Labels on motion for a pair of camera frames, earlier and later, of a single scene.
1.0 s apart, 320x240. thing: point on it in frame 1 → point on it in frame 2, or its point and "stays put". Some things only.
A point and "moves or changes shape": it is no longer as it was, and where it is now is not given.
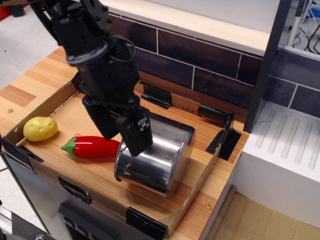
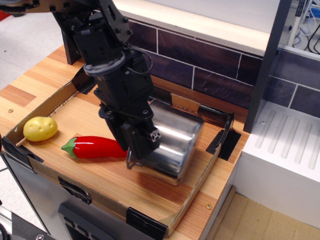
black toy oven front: x=85 y=221 stays put
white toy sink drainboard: x=279 y=165 stays put
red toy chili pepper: x=91 y=147 stays put
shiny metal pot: x=160 y=167 moves or changes shape
